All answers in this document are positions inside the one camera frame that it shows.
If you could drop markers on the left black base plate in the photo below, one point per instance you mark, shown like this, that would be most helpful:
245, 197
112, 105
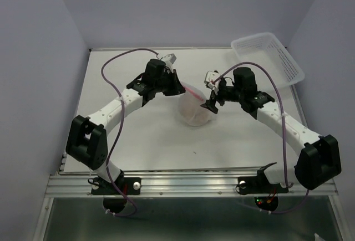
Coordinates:
128, 185

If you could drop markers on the white mesh laundry bag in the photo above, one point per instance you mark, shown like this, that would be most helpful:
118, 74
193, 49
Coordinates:
189, 109

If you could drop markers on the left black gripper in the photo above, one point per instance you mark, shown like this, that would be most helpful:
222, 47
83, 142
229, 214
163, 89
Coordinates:
177, 88

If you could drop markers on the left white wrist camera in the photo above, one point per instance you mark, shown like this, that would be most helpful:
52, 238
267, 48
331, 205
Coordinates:
169, 59

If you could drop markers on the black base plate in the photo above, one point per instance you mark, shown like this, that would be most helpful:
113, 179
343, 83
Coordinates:
128, 185
257, 185

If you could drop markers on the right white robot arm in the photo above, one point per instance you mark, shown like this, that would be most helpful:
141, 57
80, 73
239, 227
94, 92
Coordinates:
318, 156

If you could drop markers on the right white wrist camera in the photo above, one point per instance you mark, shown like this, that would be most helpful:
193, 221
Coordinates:
212, 80

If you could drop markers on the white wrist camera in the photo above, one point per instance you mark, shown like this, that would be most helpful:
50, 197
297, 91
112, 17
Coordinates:
212, 80
169, 59

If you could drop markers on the aluminium mounting rail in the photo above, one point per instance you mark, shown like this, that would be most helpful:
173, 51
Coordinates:
164, 184

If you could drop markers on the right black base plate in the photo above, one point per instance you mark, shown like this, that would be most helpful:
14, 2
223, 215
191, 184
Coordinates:
257, 185

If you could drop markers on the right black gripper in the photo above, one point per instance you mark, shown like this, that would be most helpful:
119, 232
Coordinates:
209, 104

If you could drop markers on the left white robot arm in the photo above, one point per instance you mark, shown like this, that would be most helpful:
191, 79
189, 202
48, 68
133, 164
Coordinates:
87, 140

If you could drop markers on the white plastic basket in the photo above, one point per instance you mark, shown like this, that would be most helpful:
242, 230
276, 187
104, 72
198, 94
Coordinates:
267, 51

